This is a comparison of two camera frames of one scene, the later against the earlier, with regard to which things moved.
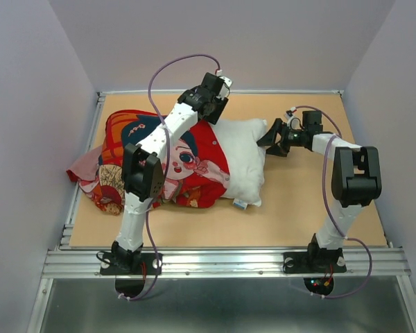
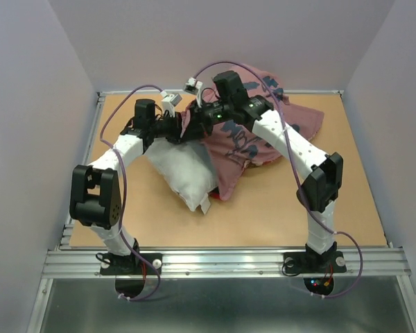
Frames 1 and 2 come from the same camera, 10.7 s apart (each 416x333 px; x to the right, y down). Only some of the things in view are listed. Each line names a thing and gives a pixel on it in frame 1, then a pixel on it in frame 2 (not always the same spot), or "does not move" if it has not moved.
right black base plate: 304,262 does not move
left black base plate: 109,266 does not move
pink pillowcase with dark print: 197,163 → 223,116
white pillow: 246,159 → 189,168
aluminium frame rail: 386,262 does not move
